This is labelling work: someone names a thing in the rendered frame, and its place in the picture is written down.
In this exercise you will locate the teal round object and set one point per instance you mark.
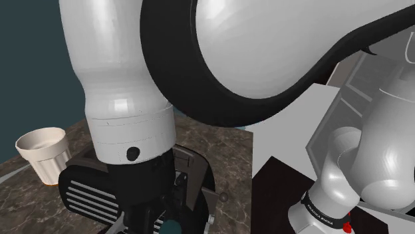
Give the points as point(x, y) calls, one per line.
point(171, 228)

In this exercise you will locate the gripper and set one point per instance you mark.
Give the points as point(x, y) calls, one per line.
point(139, 184)

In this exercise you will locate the white ribbed cup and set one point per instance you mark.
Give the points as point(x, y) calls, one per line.
point(42, 152)

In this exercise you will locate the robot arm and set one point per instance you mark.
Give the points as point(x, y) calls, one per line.
point(259, 48)

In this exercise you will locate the black appliance with white grille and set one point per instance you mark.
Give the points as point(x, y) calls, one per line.
point(64, 184)

